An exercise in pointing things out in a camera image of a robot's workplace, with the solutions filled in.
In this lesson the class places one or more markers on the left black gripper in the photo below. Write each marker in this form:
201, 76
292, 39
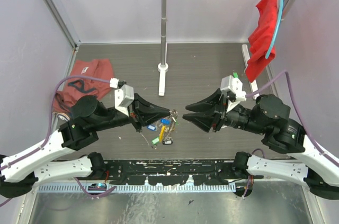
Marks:
143, 113

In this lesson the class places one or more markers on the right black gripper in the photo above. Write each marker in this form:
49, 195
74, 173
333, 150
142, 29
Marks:
212, 110

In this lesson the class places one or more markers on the metal keyring with yellow grip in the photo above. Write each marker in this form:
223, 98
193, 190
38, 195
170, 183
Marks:
166, 130

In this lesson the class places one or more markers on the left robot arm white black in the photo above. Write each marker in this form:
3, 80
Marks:
37, 165

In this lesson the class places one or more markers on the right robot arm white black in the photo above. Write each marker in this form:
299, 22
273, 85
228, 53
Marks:
269, 117

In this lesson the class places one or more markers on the blue key tag left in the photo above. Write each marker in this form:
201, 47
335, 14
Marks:
152, 127

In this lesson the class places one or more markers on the blue key tag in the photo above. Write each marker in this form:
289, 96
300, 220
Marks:
165, 121
152, 127

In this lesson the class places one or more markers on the blue key tag upper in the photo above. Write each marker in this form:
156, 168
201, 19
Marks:
165, 121

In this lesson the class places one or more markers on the green key tag left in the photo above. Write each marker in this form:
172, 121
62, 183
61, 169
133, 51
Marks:
156, 141

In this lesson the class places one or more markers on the black key tag centre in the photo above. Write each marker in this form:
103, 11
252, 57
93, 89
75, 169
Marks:
168, 142

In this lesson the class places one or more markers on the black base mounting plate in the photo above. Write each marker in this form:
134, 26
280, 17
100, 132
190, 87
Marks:
170, 172

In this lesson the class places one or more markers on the dusty pink folded shirt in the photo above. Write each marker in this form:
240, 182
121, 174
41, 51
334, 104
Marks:
76, 88

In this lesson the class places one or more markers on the small green-lit circuit board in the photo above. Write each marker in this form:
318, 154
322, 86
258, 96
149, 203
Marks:
98, 186

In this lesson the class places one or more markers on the red hanging cloth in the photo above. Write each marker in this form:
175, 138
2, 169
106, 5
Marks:
261, 38

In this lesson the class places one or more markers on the light blue hanger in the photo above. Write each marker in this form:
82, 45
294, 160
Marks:
275, 33

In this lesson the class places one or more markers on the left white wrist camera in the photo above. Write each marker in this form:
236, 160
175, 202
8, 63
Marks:
123, 95

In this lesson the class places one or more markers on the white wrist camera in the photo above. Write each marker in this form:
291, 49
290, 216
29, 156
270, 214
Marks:
123, 95
232, 89

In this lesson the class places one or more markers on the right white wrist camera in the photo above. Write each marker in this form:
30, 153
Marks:
232, 89

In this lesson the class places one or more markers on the white slotted cable duct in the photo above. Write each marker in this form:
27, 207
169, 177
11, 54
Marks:
73, 187

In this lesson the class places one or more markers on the aluminium frame post left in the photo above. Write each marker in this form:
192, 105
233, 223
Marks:
59, 13

